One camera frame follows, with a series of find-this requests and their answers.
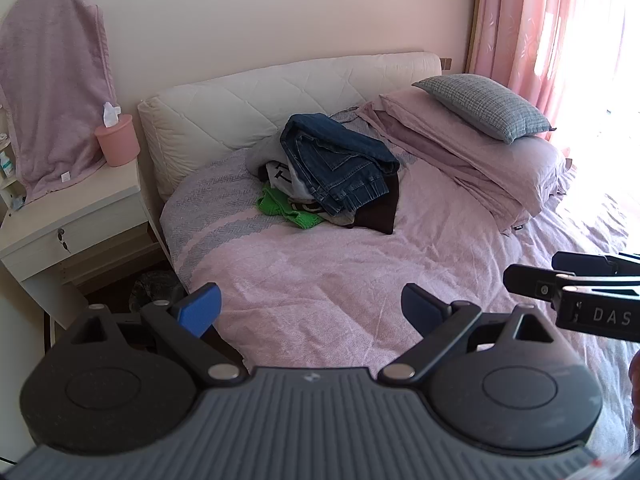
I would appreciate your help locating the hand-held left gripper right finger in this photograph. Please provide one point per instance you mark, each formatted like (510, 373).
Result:
(420, 305)

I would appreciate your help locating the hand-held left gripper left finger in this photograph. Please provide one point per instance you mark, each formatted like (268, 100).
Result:
(200, 305)

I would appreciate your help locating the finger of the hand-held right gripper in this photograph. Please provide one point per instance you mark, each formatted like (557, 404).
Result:
(580, 261)
(525, 280)

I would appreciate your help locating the blue jeans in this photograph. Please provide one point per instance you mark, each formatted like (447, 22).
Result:
(330, 160)

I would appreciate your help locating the dark wastebasket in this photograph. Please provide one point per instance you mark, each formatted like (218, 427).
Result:
(155, 285)

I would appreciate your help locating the dark garment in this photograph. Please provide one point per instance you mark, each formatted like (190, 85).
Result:
(375, 215)

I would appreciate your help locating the pink pillow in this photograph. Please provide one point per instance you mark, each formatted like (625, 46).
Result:
(530, 165)

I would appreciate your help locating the pink grey herringbone blanket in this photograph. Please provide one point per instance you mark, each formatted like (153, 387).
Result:
(310, 270)

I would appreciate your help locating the green knit garment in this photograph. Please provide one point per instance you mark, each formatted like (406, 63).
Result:
(280, 205)

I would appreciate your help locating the folded mauve quilt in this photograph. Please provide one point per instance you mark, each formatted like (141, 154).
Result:
(435, 160)

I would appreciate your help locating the white printed garment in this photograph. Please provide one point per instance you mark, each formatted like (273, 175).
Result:
(280, 175)

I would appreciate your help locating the drawer keys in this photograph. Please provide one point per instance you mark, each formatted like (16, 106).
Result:
(62, 234)

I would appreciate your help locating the white nightstand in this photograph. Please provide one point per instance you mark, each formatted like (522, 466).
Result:
(65, 220)

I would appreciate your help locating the stack of folded dark clothes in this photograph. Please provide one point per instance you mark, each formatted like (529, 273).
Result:
(265, 152)

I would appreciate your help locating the pink round tissue box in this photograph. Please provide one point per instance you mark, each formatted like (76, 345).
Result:
(117, 142)

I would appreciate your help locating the grey plaid pillow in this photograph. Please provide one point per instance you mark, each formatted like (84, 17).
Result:
(480, 102)

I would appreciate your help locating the white quilted headboard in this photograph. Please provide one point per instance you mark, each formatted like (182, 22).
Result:
(225, 110)

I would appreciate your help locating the white tissue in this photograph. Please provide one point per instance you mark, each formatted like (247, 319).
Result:
(109, 114)

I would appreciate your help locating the small white bottle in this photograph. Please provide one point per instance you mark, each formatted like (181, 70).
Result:
(6, 165)

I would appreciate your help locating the pink curtain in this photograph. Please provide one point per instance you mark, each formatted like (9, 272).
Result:
(525, 20)

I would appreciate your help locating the pink towel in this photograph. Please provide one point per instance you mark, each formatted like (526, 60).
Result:
(55, 85)

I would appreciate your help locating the wall socket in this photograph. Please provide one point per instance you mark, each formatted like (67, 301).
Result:
(446, 63)

